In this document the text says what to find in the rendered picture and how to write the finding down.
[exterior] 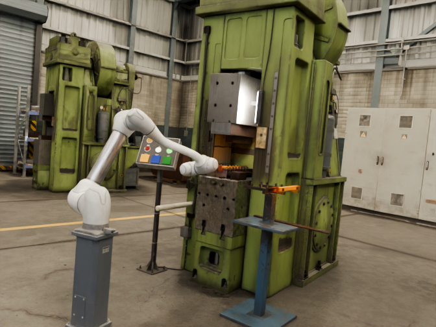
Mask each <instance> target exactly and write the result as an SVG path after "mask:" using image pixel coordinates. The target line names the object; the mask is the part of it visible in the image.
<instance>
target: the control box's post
mask: <svg viewBox="0 0 436 327"><path fill-rule="evenodd" d="M163 171H164V170H161V169H158V174H157V185H156V200H155V209H154V212H155V213H159V212H160V211H156V206H160V201H161V192H162V179H163ZM159 216H160V214H154V225H153V233H152V242H154V243H156V242H157V241H158V225H159ZM156 249H157V243H156V244H152V249H151V260H152V269H153V266H154V260H155V261H156Z"/></svg>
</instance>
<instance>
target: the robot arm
mask: <svg viewBox="0 0 436 327"><path fill-rule="evenodd" d="M112 129H113V132H112V134H111V135H110V137H109V139H108V141H107V142H106V145H105V146H104V148H103V150H102V151H101V153H100V155H99V157H98V159H97V161H96V162H95V164H94V166H93V167H92V169H91V171H90V173H89V175H88V176H87V178H86V179H83V180H81V181H80V182H79V183H78V184H77V185H76V186H75V187H74V188H73V189H72V190H71V191H70V192H69V194H68V196H67V202H68V204H69V206H70V208H71V209H72V210H74V211H75V212H77V213H79V214H81V215H82V216H83V223H82V227H80V228H76V229H75V230H74V232H80V233H83V234H88V235H91V236H95V237H98V236H101V235H104V234H113V233H114V232H115V231H116V229H114V228H110V227H109V219H110V207H111V199H110V194H109V192H108V190H107V189H106V188H104V187H102V186H100V185H101V184H102V182H103V180H104V178H105V176H106V174H107V172H108V171H109V169H110V167H111V165H112V164H113V162H114V160H115V158H116V156H117V154H118V152H119V151H120V149H121V147H122V145H123V144H124V142H125V140H126V138H128V137H130V135H131V134H132V133H133V132H134V131H135V130H136V131H138V132H141V133H143V134H144V135H146V136H147V137H149V138H150V139H152V140H153V141H155V142H156V143H158V144H159V145H161V146H163V147H165V148H167V149H170V150H172V151H175V152H179V153H180V154H184V155H186V156H189V157H190V158H192V159H194V162H186V163H183V164H182V165H181V166H180V173H181V174H182V175H184V176H196V175H204V174H208V173H212V172H214V171H215V170H218V169H220V165H218V162H217V160H216V159H215V158H210V157H207V156H205V155H200V154H199V153H197V152H196V151H194V150H192V149H189V148H187V147H185V146H183V145H180V144H178V143H175V142H173V141H171V140H169V139H167V138H165V137H164V136H163V135H162V134H161V132H160V131H159V130H158V128H157V127H156V125H155V124H154V123H153V122H152V120H151V119H150V118H149V117H148V116H147V115H146V114H145V113H144V112H142V111H141V110H138V109H137V108H133V109H130V110H123V111H120V112H118V113H117V114H116V115H115V117H114V125H113V127H112Z"/></svg>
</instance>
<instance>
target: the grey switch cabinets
mask: <svg viewBox="0 0 436 327"><path fill-rule="evenodd" d="M341 176H345V177H347V179H346V182H345V185H344V191H343V203H342V209H346V210H351V211H355V212H361V213H367V214H371V215H376V216H380V217H386V218H390V219H396V220H399V221H405V222H409V223H415V224H421V225H424V226H430V227H434V228H436V109H434V108H348V112H347V120H346V131H345V143H344V149H343V160H342V166H341Z"/></svg>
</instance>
